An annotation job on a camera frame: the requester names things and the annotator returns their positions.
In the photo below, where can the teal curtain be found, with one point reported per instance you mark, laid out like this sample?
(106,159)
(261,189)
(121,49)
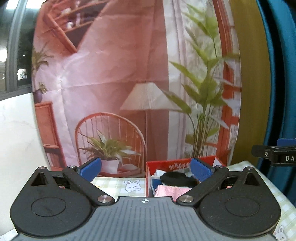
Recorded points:
(279,24)

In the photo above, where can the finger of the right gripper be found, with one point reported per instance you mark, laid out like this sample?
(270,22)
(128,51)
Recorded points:
(281,155)

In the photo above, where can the printed room backdrop cloth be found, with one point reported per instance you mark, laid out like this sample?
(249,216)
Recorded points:
(136,81)

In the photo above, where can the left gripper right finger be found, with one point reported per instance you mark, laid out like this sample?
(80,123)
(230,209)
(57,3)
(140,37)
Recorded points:
(211,179)

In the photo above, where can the dark window frame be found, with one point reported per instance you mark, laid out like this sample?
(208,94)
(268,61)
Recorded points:
(18,22)

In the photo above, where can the red strawberry cardboard box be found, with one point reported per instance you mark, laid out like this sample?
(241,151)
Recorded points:
(155,169)

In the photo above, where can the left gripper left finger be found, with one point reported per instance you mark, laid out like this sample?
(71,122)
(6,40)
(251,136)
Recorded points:
(69,187)

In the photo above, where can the blue white package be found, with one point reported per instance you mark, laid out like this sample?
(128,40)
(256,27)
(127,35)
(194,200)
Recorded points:
(155,183)

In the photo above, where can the green checked tablecloth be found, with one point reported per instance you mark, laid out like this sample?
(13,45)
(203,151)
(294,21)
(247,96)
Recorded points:
(285,229)

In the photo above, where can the pink knitted towel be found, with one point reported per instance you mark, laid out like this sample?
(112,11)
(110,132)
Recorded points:
(171,191)

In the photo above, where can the black soft item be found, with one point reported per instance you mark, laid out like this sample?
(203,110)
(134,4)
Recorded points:
(178,179)

